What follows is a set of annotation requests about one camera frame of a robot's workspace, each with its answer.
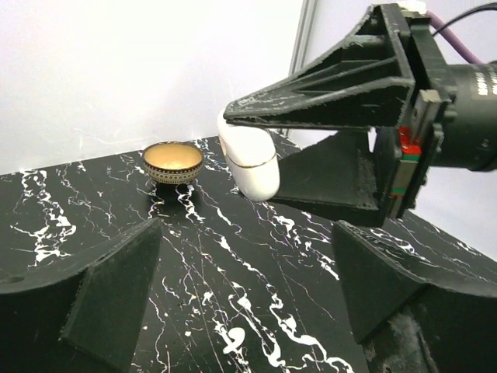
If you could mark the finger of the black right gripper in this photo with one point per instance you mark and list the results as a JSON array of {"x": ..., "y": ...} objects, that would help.
[{"x": 333, "y": 179}]

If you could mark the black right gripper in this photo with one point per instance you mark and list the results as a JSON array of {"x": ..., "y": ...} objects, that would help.
[{"x": 388, "y": 72}]

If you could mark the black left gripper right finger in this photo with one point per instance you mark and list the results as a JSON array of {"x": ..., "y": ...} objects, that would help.
[{"x": 411, "y": 316}]

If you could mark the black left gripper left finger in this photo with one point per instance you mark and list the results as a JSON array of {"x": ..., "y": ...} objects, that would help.
[{"x": 84, "y": 312}]

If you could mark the white oval charging case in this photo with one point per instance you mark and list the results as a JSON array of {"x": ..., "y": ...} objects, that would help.
[{"x": 251, "y": 157}]

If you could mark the white earbud centre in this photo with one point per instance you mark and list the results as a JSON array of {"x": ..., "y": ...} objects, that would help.
[{"x": 233, "y": 338}]

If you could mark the black marbled mat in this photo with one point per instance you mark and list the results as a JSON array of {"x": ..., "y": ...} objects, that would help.
[{"x": 224, "y": 262}]

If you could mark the gold bowl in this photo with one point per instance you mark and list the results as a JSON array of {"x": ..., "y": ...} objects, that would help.
[{"x": 172, "y": 162}]

